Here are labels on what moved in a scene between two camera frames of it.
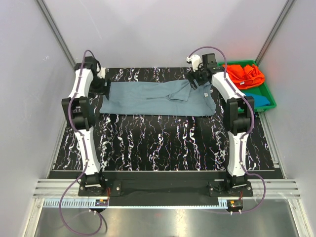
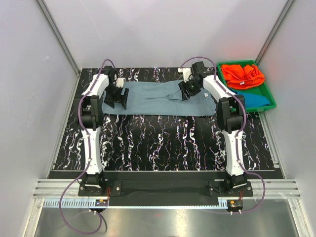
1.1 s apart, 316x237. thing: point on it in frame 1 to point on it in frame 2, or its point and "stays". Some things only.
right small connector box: [234, 205] stays
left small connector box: [101, 203] stays
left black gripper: [104, 89] to [110, 100]
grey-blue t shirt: [159, 98] stays
